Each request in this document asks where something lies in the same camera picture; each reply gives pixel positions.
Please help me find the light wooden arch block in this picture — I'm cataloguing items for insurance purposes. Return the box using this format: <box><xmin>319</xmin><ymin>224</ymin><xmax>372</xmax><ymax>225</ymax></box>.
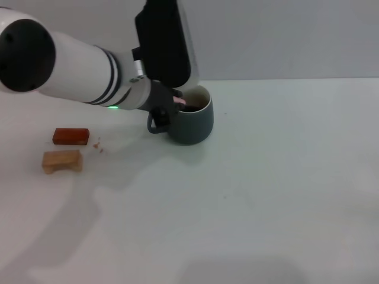
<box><xmin>41</xmin><ymin>149</ymin><xmax>83</xmax><ymax>176</ymax></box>

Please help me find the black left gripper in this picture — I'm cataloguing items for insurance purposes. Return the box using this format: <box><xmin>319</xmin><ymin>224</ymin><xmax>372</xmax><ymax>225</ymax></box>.
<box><xmin>136</xmin><ymin>79</ymin><xmax>184</xmax><ymax>131</ymax></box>

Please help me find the black white wrist camera box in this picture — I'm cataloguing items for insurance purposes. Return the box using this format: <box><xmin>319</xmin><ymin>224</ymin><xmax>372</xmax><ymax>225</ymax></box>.
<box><xmin>131</xmin><ymin>0</ymin><xmax>201</xmax><ymax>96</ymax></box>

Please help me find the red-brown wooden block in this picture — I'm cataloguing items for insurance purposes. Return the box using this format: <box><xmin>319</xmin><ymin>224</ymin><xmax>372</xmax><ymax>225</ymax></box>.
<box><xmin>52</xmin><ymin>127</ymin><xmax>90</xmax><ymax>146</ymax></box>

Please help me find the dark grey ceramic mug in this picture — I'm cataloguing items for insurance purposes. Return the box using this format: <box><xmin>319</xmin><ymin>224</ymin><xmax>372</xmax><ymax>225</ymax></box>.
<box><xmin>147</xmin><ymin>85</ymin><xmax>214</xmax><ymax>146</ymax></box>

